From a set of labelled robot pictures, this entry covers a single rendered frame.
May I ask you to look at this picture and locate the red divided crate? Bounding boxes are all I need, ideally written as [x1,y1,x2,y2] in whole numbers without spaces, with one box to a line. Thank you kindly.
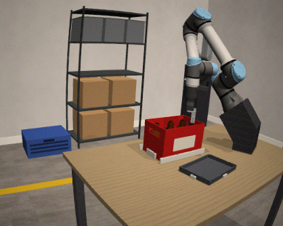
[143,115,203,160]

